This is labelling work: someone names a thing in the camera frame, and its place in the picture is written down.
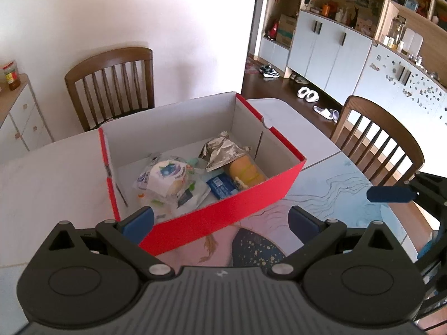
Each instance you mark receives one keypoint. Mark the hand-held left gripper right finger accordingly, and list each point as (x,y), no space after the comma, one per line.
(302,225)

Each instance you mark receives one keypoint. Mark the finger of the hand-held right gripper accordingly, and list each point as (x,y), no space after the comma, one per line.
(391,194)

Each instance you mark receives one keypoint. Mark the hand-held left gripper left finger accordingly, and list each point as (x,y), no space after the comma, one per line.
(139,223)

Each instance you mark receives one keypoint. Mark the blueberry bread packet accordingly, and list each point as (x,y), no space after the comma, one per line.
(166,176)

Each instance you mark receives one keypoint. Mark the white green tissue pack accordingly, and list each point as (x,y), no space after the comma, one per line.
(192,197)

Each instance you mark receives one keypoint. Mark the red cardboard box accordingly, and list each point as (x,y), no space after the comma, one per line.
(223,216)

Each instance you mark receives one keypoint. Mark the blue packet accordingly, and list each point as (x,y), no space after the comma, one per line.
(221,186)

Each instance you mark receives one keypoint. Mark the silver foil snack bag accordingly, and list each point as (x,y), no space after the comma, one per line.
(221,151)

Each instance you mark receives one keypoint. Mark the wooden slat-back chair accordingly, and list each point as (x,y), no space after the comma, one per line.
(384,111)
(108,59)

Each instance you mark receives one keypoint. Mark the pair of pale slippers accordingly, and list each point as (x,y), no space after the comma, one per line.
(326,113)

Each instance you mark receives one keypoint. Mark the pair of white slippers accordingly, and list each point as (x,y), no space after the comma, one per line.
(308,95)

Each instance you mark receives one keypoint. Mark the white sideboard cabinet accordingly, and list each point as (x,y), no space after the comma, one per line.
(24,122)

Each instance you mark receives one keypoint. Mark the pair of black sneakers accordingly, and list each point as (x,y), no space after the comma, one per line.
(269,71)

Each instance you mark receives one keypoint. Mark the brown cardboard carton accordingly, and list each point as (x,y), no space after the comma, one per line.
(287,30)

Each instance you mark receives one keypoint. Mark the sauce bottle with red cap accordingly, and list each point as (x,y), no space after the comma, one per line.
(11,76)

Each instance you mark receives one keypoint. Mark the red bag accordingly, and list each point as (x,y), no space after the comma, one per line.
(273,30)

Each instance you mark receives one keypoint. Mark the white wall cabinet unit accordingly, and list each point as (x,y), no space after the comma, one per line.
(335,45)

